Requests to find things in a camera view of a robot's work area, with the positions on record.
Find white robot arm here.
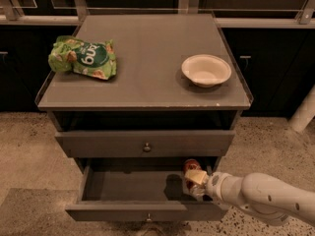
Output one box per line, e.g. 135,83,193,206
185,90,315,226

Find green chip bag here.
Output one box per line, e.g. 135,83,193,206
48,35,117,81

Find open grey middle drawer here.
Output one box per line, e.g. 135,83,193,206
66,157,228,221

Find round middle drawer knob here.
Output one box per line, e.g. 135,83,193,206
145,213,153,223

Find red coke can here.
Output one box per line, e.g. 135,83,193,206
183,159,205,201

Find round drawer knob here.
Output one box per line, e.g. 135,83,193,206
145,213,153,223
143,143,152,152

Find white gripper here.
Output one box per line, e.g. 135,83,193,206
184,170,231,203

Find grey top drawer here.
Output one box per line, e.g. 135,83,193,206
55,130,235,158

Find metal railing frame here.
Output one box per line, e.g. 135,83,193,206
0,0,315,30

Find round top drawer knob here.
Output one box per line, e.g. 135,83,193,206
143,143,152,152

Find grey drawer cabinet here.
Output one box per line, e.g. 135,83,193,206
33,13,254,223

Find dark background counter cabinets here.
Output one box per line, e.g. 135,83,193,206
0,26,315,117

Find white paper bowl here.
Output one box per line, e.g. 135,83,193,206
181,54,231,88

